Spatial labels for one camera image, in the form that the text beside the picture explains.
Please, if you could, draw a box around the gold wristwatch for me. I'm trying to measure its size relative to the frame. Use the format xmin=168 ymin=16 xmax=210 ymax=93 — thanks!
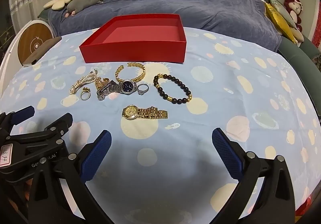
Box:
xmin=122 ymin=105 xmax=168 ymax=120

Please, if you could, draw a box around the gold chain bangle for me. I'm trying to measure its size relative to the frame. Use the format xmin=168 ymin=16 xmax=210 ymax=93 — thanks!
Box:
xmin=115 ymin=62 xmax=146 ymax=83

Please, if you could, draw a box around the grey green pillow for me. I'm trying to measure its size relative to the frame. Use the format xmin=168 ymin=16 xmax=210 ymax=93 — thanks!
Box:
xmin=269 ymin=0 xmax=296 ymax=28

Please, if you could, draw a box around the gold ring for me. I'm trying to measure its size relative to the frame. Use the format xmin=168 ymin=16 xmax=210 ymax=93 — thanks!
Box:
xmin=79 ymin=86 xmax=91 ymax=101

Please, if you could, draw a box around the gold chain necklace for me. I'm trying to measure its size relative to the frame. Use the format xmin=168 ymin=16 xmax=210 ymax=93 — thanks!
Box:
xmin=94 ymin=76 xmax=111 ymax=90

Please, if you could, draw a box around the yellow pillow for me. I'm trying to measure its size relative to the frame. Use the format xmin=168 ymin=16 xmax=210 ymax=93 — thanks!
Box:
xmin=264 ymin=2 xmax=298 ymax=44

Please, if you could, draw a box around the dark blue blanket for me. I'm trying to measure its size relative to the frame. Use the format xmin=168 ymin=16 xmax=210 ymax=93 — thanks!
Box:
xmin=48 ymin=0 xmax=281 ymax=51

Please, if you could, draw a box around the silver ring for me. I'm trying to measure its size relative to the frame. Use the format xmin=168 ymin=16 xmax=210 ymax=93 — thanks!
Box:
xmin=136 ymin=83 xmax=150 ymax=96

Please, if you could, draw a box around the red monkey plush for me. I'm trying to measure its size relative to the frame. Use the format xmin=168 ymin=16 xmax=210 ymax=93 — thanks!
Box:
xmin=283 ymin=0 xmax=303 ymax=32

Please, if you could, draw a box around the red cardboard tray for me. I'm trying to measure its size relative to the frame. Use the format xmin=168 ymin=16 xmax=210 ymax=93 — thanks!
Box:
xmin=79 ymin=13 xmax=187 ymax=64

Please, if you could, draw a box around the pearl bracelet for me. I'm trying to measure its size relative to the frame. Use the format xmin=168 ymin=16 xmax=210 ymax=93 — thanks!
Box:
xmin=68 ymin=69 xmax=99 ymax=95

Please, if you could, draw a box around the silver blue-dial wristwatch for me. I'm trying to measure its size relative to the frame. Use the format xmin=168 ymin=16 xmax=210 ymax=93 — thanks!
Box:
xmin=96 ymin=78 xmax=137 ymax=101

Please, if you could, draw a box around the green sofa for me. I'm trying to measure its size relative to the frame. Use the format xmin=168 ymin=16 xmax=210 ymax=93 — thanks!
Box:
xmin=254 ymin=0 xmax=320 ymax=117

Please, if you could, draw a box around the grey plush toy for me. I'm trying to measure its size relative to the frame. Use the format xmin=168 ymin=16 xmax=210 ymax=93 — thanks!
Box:
xmin=65 ymin=0 xmax=103 ymax=18

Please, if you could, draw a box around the flower-shaped cushion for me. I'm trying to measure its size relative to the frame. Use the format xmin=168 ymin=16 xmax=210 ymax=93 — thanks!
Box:
xmin=43 ymin=0 xmax=72 ymax=11

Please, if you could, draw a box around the black gold bead bracelet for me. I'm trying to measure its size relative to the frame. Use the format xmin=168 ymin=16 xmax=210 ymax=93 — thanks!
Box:
xmin=153 ymin=73 xmax=193 ymax=105

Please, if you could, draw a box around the blue planet-print bedsheet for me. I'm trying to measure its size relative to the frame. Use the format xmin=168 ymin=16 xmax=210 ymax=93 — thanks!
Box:
xmin=1 ymin=28 xmax=320 ymax=223

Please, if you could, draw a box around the round wooden white device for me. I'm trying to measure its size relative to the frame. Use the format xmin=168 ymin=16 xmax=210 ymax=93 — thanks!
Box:
xmin=1 ymin=20 xmax=54 ymax=93

